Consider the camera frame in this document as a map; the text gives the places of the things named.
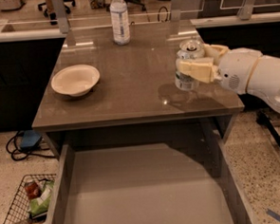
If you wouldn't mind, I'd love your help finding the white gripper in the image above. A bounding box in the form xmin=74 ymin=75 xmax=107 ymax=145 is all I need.
xmin=176 ymin=44 xmax=263 ymax=95

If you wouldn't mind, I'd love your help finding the silver green 7up can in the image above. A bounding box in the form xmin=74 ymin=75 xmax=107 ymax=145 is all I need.
xmin=175 ymin=39 xmax=205 ymax=91

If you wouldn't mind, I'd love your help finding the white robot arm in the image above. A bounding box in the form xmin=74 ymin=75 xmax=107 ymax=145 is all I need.
xmin=176 ymin=44 xmax=280 ymax=114

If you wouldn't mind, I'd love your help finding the grey open top drawer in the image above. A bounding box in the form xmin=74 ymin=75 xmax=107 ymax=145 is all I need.
xmin=46 ymin=133 xmax=254 ymax=224

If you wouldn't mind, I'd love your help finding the grey cabinet table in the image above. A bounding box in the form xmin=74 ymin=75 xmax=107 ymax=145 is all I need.
xmin=32 ymin=21 xmax=243 ymax=154

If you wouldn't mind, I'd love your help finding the clear plastic water bottle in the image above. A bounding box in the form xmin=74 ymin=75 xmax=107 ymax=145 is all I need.
xmin=110 ymin=0 xmax=130 ymax=45

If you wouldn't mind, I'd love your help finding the white paper bowl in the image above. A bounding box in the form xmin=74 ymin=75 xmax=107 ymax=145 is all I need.
xmin=51 ymin=65 xmax=100 ymax=97

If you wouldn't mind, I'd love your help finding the black office chair base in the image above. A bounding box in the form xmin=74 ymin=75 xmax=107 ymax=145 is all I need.
xmin=37 ymin=0 xmax=77 ymax=26

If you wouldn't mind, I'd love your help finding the blue foot pedal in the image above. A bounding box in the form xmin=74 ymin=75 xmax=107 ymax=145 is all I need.
xmin=19 ymin=130 xmax=42 ymax=150

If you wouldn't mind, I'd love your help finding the red brown snack packet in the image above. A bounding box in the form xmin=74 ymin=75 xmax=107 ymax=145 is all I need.
xmin=24 ymin=180 xmax=42 ymax=199

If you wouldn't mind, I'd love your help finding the green snack bag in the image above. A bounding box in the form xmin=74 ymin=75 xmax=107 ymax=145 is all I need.
xmin=28 ymin=180 xmax=54 ymax=216

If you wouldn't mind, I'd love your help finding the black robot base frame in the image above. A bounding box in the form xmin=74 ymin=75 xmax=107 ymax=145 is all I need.
xmin=255 ymin=108 xmax=280 ymax=176

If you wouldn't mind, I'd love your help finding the black floor cable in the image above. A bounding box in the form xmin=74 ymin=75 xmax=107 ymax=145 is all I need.
xmin=4 ymin=128 xmax=56 ymax=163

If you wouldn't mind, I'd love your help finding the black wire basket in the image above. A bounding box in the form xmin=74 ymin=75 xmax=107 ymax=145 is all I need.
xmin=3 ymin=174 xmax=56 ymax=224

